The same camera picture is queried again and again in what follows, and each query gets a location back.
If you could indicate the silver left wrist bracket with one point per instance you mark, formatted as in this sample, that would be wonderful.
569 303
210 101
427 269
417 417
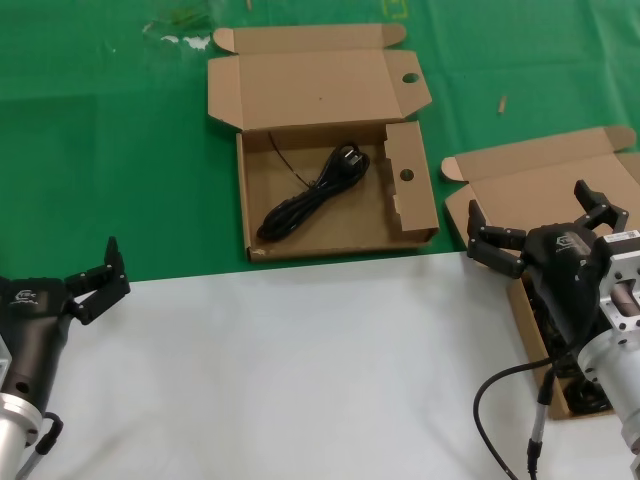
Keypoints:
4 362

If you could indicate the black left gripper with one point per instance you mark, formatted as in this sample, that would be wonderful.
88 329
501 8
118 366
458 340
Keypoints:
32 320

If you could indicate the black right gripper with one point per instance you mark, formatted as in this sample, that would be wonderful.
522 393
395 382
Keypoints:
562 270

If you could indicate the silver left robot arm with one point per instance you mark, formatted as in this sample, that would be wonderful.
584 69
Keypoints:
12 430

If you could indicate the silver wrist bracket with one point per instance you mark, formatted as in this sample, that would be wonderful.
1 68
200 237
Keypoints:
622 270
4 362

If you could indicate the silver right wrist bracket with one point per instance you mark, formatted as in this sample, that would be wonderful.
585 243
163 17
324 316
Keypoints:
622 270

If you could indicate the open cardboard box with holes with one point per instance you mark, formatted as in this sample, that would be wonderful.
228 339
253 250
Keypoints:
320 80

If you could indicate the green table mat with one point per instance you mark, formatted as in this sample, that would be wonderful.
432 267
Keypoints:
100 150

